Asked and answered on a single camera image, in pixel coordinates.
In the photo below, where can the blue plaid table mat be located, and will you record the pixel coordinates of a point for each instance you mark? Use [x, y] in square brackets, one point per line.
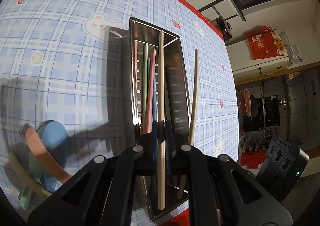
[54, 68]

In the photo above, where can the white refrigerator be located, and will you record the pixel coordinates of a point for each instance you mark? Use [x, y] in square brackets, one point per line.
[261, 69]

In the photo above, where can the blue spoon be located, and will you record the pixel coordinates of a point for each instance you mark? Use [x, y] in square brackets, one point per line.
[54, 137]

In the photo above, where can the beige spoon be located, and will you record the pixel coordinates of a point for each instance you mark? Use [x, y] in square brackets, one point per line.
[27, 179]

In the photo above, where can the black metal rack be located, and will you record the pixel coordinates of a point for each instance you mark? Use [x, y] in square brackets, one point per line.
[219, 9]

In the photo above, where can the blue chopstick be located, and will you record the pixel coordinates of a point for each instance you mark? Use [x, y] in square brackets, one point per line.
[154, 106]

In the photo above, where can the steel utensil tray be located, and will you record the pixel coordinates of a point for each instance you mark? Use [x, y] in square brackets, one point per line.
[175, 78]

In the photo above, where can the red cloth on refrigerator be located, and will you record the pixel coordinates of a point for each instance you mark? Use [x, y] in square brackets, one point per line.
[265, 42]

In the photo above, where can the pink spoon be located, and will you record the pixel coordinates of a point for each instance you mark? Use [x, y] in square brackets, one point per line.
[41, 153]

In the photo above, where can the brown rice cooker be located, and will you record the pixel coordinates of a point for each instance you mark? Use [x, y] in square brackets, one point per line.
[225, 28]

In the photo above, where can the green spoon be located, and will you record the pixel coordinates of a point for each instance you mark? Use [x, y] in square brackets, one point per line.
[35, 172]

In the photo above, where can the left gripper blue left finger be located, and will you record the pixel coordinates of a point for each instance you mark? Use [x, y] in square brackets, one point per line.
[154, 138]

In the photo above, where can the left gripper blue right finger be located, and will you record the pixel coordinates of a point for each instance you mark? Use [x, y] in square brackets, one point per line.
[169, 145]

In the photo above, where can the brown trash bin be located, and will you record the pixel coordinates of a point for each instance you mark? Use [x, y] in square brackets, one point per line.
[247, 103]

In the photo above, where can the pink chopstick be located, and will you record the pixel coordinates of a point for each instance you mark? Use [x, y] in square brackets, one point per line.
[135, 49]
[147, 124]

